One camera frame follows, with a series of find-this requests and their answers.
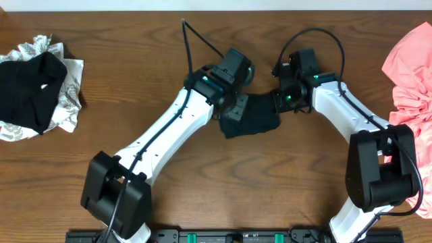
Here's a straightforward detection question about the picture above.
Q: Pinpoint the black shirt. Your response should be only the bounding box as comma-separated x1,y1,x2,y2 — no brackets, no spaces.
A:
219,93,281,138

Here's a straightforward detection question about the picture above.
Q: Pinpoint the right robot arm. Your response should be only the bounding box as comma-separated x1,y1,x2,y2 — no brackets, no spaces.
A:
272,61,424,242

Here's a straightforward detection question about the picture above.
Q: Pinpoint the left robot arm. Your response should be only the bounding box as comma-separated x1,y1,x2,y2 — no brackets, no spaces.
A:
80,64,254,242

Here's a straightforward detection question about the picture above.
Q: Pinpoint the pink garment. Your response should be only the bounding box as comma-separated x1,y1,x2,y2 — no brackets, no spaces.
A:
381,22,431,219

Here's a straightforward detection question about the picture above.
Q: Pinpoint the white leaf-patterned cloth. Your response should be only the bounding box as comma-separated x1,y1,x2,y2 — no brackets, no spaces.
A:
1,35,84,142

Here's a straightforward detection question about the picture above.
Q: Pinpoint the black folded garment on left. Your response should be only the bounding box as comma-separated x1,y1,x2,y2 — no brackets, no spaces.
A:
1,52,68,134

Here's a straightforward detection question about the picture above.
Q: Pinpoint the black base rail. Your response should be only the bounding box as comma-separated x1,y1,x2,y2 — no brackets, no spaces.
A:
65,228,404,243

